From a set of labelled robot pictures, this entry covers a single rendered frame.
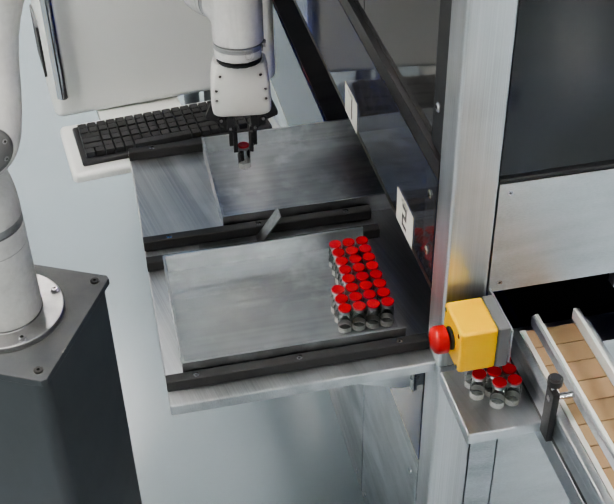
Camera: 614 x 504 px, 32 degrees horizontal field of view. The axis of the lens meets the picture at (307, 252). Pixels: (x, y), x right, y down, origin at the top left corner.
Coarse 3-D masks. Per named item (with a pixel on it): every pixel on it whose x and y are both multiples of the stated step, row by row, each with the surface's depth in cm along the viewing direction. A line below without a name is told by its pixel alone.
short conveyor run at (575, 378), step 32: (576, 320) 158; (512, 352) 161; (544, 352) 157; (576, 352) 157; (608, 352) 156; (544, 384) 151; (576, 384) 146; (608, 384) 152; (544, 416) 148; (576, 416) 147; (608, 416) 147; (544, 448) 153; (576, 448) 142; (608, 448) 138; (576, 480) 143; (608, 480) 138
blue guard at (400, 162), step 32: (320, 0) 207; (320, 32) 212; (352, 32) 185; (352, 64) 188; (384, 96) 170; (384, 128) 173; (384, 160) 176; (416, 160) 157; (416, 192) 160; (416, 224) 162
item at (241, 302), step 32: (192, 256) 180; (224, 256) 181; (256, 256) 182; (288, 256) 183; (320, 256) 183; (192, 288) 177; (224, 288) 177; (256, 288) 177; (288, 288) 177; (320, 288) 176; (192, 320) 171; (224, 320) 171; (256, 320) 171; (288, 320) 170; (320, 320) 170; (192, 352) 165; (224, 352) 165; (256, 352) 160; (288, 352) 162
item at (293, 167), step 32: (288, 128) 209; (320, 128) 211; (352, 128) 212; (224, 160) 206; (256, 160) 206; (288, 160) 206; (320, 160) 206; (352, 160) 205; (224, 192) 198; (256, 192) 198; (288, 192) 198; (320, 192) 197; (352, 192) 197; (384, 192) 197; (224, 224) 188
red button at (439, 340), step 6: (432, 330) 149; (438, 330) 149; (444, 330) 149; (432, 336) 149; (438, 336) 148; (444, 336) 148; (432, 342) 149; (438, 342) 148; (444, 342) 148; (432, 348) 150; (438, 348) 148; (444, 348) 148; (438, 354) 150
